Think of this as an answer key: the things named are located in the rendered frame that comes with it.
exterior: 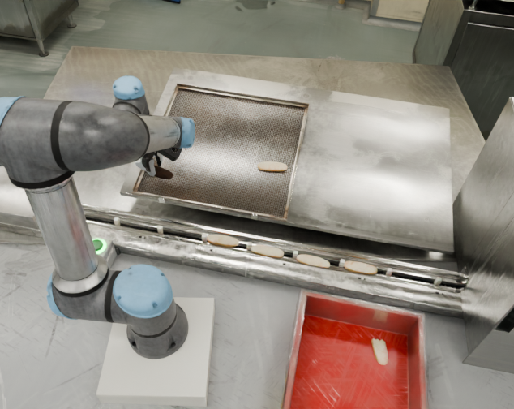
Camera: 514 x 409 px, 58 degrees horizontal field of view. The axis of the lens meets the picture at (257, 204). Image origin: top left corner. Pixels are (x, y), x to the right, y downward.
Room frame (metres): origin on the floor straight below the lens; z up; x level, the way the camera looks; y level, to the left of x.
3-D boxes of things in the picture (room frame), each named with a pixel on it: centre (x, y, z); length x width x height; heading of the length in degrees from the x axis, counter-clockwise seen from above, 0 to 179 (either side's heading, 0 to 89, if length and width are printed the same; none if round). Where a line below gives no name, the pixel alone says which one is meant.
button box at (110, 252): (0.78, 0.45, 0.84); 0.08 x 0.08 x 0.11; 82
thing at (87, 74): (1.43, 0.01, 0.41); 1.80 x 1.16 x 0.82; 92
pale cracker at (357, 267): (0.80, -0.32, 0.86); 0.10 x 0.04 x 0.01; 82
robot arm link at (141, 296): (0.53, 0.24, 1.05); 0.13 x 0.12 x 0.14; 87
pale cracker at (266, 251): (0.84, -0.04, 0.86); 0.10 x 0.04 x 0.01; 82
